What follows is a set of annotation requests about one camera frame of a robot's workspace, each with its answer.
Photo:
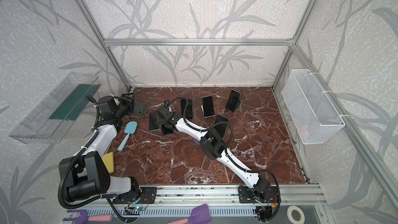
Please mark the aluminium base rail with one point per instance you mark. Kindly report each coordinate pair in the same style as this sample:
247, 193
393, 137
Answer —
227, 201

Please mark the purple pink spatula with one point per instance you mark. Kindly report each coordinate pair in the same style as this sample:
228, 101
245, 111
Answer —
199, 215

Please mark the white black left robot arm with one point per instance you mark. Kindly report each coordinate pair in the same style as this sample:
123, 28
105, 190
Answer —
84, 176

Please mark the black phone on white stand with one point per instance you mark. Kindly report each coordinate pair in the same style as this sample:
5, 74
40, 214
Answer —
208, 106

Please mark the dark grey phone stand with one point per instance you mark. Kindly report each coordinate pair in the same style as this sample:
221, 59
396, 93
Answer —
140, 110

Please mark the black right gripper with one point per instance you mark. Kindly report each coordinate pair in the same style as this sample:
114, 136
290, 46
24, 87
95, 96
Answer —
161, 118

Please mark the black phone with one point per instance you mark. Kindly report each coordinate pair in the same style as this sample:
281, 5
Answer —
187, 108
233, 101
153, 122
208, 106
166, 131
221, 125

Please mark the clear plastic wall bin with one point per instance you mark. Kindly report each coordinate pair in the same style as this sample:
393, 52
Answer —
49, 122

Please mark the white wire mesh basket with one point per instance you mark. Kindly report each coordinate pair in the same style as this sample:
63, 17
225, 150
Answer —
315, 117

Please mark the purple pink garden fork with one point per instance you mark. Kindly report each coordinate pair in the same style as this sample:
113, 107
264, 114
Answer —
83, 217

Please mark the white tape roll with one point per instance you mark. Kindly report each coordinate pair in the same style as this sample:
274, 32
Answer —
295, 215

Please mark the yellow sponge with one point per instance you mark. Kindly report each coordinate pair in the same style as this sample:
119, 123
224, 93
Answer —
108, 160

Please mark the light blue silicone spatula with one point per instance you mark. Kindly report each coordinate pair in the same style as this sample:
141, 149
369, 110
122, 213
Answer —
129, 130

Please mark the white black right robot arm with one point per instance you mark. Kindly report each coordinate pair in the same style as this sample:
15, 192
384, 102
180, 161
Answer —
216, 148

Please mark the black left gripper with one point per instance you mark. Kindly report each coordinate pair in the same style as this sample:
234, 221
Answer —
129, 102

